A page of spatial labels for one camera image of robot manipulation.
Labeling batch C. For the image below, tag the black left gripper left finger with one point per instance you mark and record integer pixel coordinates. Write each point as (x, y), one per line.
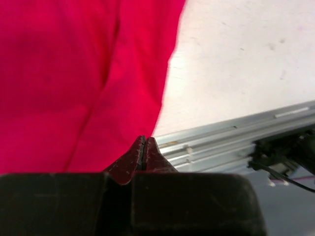
(71, 204)

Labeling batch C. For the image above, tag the bright red t shirt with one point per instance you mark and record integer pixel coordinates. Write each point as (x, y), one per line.
(80, 80)

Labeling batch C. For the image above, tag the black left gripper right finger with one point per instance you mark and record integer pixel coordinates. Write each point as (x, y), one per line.
(166, 202)

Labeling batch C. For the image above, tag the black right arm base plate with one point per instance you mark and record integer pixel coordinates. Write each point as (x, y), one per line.
(285, 151)

